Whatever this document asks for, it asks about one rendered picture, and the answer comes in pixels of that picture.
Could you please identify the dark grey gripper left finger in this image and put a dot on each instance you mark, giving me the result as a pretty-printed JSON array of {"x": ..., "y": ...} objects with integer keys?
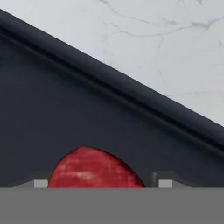
[{"x": 40, "y": 183}]

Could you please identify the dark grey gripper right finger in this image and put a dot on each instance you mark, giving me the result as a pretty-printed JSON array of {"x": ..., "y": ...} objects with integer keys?
[{"x": 165, "y": 183}]

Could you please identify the black tray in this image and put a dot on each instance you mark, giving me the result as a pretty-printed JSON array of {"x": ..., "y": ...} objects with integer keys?
[{"x": 73, "y": 110}]

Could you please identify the red raw steak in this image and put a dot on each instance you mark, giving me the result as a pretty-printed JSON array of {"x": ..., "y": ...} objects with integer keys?
[{"x": 93, "y": 169}]

